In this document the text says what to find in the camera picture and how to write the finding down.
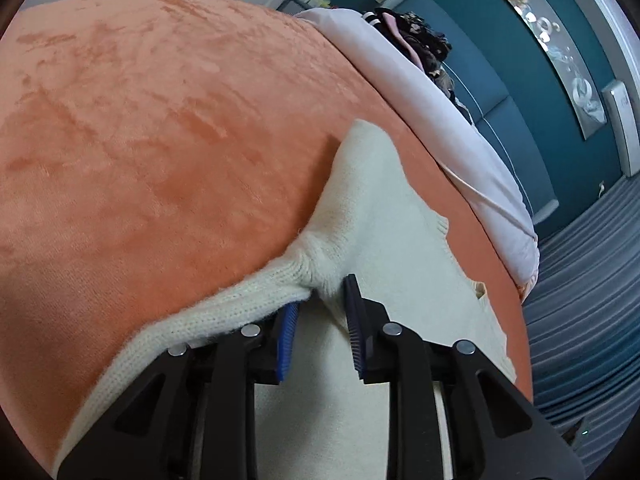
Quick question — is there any orange plush blanket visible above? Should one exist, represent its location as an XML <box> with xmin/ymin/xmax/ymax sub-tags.
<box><xmin>0</xmin><ymin>0</ymin><xmax>536</xmax><ymax>461</ymax></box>

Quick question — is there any white wall unit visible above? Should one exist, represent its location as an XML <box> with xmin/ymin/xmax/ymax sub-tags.
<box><xmin>601</xmin><ymin>80</ymin><xmax>640</xmax><ymax>177</ymax></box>

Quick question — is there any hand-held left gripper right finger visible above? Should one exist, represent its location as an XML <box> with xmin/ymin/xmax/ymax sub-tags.
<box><xmin>343</xmin><ymin>274</ymin><xmax>587</xmax><ymax>480</ymax></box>

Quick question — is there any cream knit sweater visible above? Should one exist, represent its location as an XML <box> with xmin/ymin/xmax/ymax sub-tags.
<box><xmin>52</xmin><ymin>119</ymin><xmax>518</xmax><ymax>480</ymax></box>

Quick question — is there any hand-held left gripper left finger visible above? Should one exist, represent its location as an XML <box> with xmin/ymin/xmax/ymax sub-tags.
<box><xmin>56</xmin><ymin>302</ymin><xmax>301</xmax><ymax>480</ymax></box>

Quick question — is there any pale pink duvet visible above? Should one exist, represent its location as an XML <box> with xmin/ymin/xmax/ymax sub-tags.
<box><xmin>295</xmin><ymin>7</ymin><xmax>542</xmax><ymax>286</ymax></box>

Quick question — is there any pile of dark clothes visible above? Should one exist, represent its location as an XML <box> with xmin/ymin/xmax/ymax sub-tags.
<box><xmin>361</xmin><ymin>7</ymin><xmax>473</xmax><ymax>123</ymax></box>

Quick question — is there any long framed wall picture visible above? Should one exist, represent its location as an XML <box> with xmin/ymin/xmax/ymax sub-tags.
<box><xmin>487</xmin><ymin>0</ymin><xmax>608</xmax><ymax>140</ymax></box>

